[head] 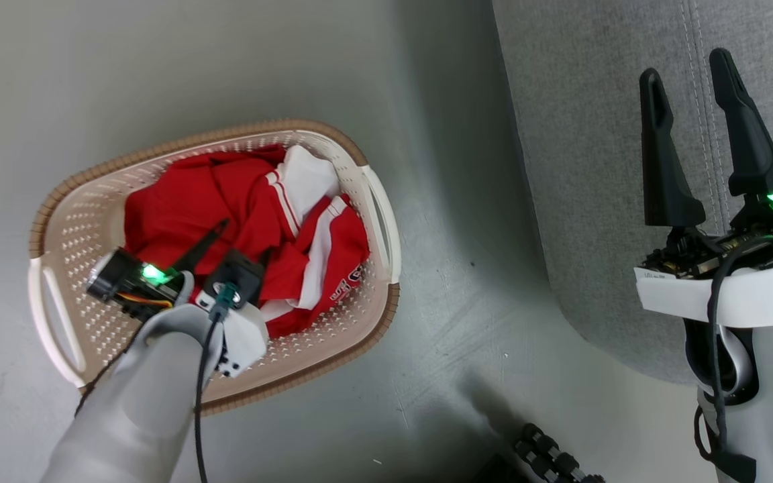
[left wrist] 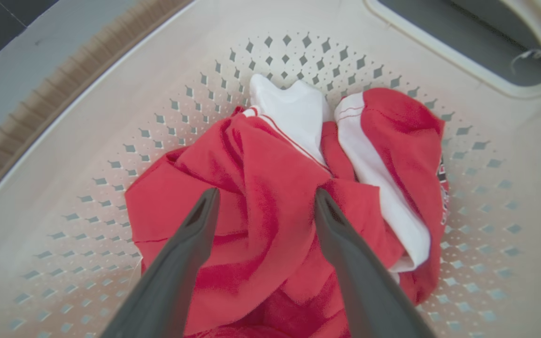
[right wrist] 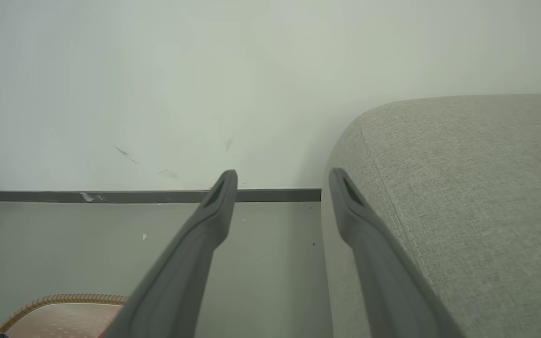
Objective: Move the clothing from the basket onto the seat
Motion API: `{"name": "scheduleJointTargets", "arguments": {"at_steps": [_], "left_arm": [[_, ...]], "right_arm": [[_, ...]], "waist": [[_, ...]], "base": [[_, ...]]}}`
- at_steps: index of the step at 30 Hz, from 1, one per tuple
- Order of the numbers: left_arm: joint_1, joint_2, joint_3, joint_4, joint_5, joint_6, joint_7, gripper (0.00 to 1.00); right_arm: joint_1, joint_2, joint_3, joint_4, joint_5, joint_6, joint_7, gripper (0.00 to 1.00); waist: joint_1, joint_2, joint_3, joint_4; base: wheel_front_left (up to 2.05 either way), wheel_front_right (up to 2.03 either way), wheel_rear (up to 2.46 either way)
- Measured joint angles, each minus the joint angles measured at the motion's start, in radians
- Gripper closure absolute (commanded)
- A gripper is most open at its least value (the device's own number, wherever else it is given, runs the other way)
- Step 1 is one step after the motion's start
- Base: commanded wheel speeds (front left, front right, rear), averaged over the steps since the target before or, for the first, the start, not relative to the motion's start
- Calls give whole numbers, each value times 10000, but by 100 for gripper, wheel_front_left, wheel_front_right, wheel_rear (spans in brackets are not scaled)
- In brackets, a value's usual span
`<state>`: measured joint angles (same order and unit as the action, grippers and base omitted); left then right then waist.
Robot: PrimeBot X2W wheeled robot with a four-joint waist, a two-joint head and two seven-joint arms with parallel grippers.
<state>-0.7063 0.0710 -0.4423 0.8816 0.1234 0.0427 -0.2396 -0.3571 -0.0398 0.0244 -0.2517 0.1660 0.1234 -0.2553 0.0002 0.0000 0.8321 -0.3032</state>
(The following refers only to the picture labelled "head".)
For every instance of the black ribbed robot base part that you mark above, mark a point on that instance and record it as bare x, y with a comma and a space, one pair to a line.
547, 453

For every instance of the red jersey with white sleeves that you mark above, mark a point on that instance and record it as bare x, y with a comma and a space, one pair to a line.
172, 215

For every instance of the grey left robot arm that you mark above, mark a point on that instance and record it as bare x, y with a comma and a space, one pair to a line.
138, 402

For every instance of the cream perforated laundry basket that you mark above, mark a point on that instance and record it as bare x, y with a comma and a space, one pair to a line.
84, 228

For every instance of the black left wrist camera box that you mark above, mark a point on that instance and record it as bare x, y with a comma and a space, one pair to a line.
235, 275

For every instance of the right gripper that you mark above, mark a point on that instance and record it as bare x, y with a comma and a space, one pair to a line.
749, 288

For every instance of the grey fabric sofa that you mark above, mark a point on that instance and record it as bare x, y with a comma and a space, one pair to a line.
581, 168

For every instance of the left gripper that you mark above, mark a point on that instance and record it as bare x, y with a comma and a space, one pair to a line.
125, 278

